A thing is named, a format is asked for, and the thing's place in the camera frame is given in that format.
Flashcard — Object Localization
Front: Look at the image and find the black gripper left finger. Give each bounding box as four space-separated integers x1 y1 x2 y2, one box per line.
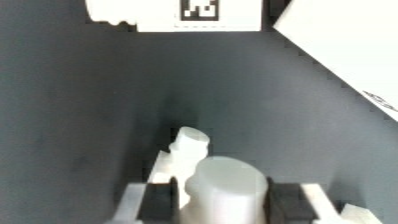
110 176 181 224

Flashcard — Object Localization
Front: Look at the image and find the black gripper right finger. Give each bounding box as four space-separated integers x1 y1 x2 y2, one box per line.
263 177 346 224

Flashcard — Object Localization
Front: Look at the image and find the white leg with tag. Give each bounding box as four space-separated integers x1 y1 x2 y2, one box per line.
147 126 268 224

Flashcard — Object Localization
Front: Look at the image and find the white leg lying rear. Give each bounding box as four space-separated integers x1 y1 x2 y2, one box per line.
85 0 263 32

